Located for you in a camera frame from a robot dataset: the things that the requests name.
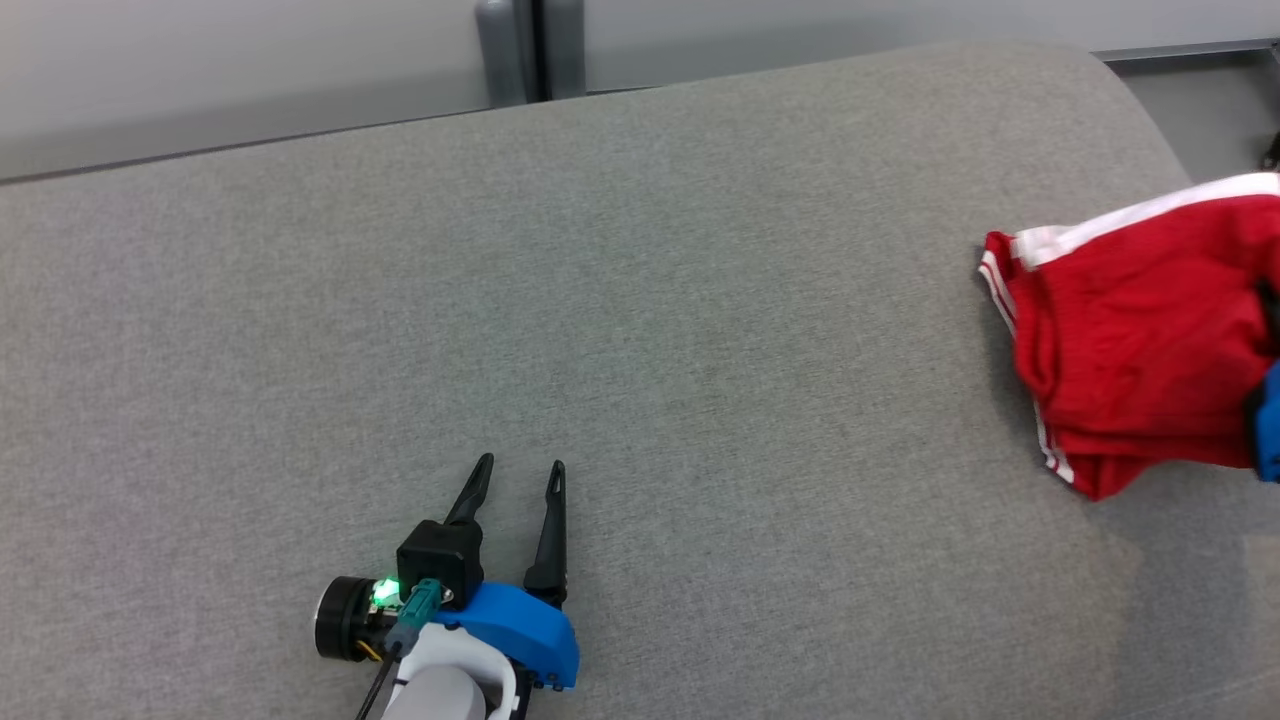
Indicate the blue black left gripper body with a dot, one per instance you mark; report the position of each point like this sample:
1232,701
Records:
520,630

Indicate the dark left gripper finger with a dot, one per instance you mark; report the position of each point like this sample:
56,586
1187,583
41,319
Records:
552,550
474,490

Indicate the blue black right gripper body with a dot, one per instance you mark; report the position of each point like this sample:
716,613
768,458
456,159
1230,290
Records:
1272,430

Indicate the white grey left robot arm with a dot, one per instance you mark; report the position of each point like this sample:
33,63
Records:
440,690

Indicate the red shorts with white trim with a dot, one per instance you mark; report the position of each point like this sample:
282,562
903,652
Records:
1130,350

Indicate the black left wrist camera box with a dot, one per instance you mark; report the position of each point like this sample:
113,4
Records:
440,555

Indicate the grey partition base rail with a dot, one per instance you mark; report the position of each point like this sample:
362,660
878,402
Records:
1190,50

